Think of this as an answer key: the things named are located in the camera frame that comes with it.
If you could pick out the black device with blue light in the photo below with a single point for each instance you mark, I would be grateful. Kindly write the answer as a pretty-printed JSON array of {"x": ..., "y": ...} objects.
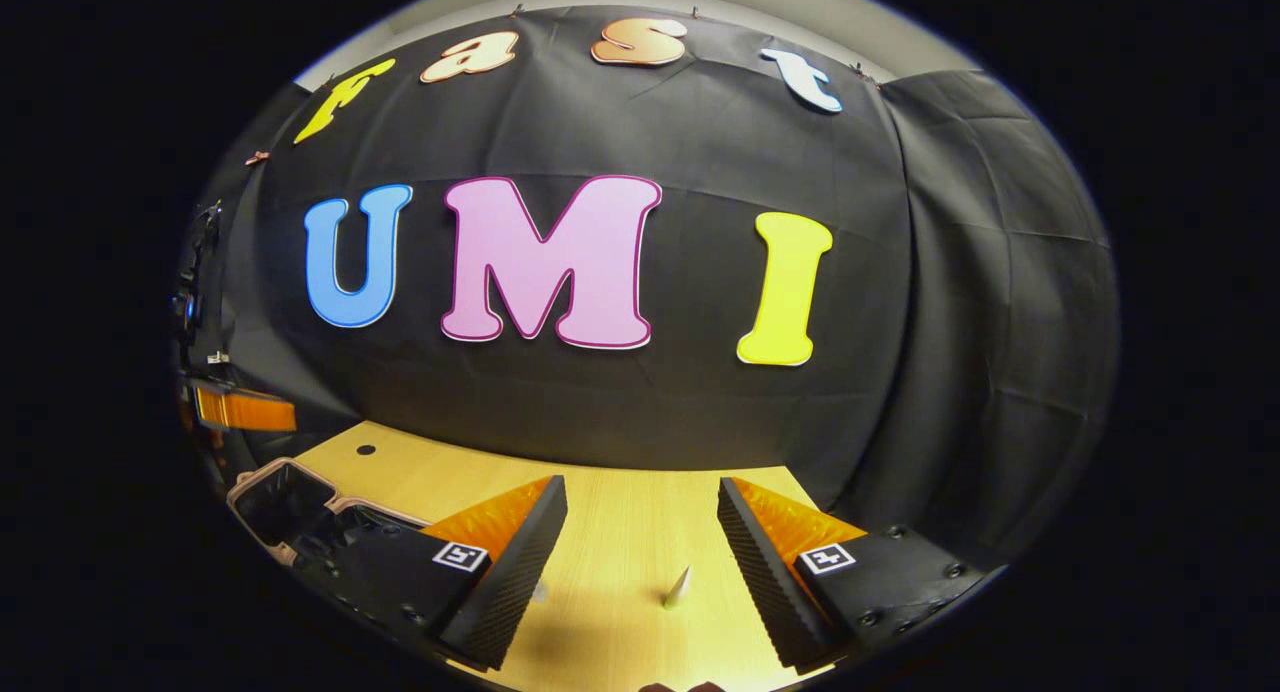
[{"x": 190, "y": 307}]

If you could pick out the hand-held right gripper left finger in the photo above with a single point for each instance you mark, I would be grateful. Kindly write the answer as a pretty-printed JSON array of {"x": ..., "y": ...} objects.
[{"x": 505, "y": 587}]

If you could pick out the pink suitcase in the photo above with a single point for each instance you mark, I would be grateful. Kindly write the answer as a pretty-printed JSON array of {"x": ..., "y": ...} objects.
[{"x": 285, "y": 502}]

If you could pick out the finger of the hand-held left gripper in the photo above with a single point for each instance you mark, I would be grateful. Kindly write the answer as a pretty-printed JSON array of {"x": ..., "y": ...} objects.
[{"x": 250, "y": 410}]

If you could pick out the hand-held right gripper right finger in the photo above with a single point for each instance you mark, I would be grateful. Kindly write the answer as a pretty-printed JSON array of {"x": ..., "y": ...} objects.
[{"x": 770, "y": 587}]

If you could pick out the black backdrop cloth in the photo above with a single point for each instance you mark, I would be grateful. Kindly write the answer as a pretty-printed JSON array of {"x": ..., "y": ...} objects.
[{"x": 700, "y": 412}]

